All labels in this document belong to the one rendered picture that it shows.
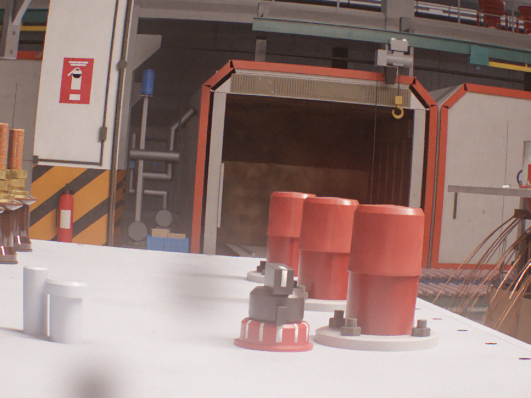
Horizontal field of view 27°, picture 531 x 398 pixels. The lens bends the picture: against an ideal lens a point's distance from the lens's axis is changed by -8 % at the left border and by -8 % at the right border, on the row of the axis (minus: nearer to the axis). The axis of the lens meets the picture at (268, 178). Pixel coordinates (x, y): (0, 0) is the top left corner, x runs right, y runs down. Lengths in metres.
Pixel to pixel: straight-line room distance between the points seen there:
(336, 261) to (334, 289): 0.03
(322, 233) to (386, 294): 0.33
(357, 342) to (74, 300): 0.27
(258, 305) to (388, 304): 0.13
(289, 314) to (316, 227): 0.38
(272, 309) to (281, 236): 0.71
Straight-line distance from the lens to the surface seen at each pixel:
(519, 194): 3.83
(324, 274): 1.42
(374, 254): 1.09
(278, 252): 1.75
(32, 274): 0.99
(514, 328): 4.35
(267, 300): 1.04
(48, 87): 11.71
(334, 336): 1.09
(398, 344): 1.07
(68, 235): 11.54
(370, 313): 1.10
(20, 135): 1.95
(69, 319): 0.97
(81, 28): 11.75
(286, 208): 1.74
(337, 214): 1.41
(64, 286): 0.96
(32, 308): 0.99
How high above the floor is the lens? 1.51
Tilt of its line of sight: level
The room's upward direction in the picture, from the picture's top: 4 degrees clockwise
